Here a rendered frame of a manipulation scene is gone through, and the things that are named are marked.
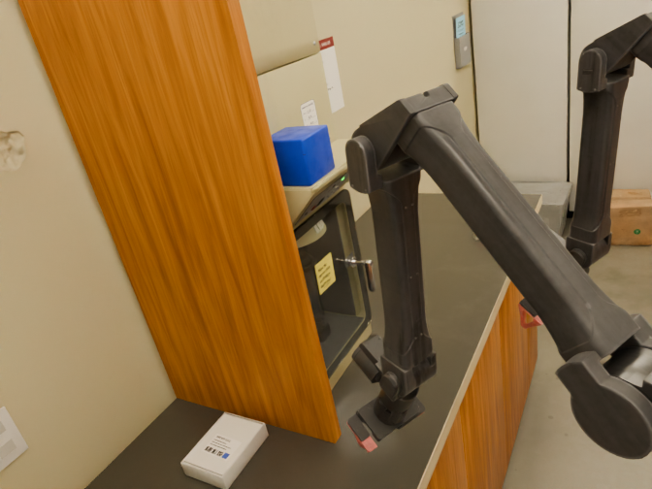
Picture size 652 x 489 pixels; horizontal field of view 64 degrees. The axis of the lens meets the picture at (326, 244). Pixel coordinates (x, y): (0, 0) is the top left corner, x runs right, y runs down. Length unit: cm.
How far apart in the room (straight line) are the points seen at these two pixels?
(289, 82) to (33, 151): 54
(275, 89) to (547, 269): 70
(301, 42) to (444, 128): 65
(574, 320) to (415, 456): 69
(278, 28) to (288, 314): 57
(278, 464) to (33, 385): 54
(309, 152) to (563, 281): 56
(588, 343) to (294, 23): 87
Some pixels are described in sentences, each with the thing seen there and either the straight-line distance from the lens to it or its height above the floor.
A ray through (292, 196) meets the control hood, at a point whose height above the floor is 149.
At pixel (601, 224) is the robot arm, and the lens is 114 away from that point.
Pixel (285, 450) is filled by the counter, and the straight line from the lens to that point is 125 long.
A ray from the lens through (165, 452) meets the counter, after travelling 137.
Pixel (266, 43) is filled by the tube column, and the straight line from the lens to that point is 108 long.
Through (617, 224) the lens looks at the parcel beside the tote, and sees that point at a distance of 387.
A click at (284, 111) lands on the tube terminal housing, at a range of 111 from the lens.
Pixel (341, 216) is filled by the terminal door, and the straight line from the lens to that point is 128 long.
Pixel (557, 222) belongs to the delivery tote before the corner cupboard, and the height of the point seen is 19.
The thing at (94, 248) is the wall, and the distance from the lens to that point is 131.
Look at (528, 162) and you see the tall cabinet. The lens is 416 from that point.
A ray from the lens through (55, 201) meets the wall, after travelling 125.
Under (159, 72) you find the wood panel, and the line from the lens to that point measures 99.
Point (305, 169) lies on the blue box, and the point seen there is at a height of 154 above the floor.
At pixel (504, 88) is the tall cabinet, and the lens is 404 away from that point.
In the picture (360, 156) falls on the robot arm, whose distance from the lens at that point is 64.
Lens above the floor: 182
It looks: 25 degrees down
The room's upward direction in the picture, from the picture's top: 12 degrees counter-clockwise
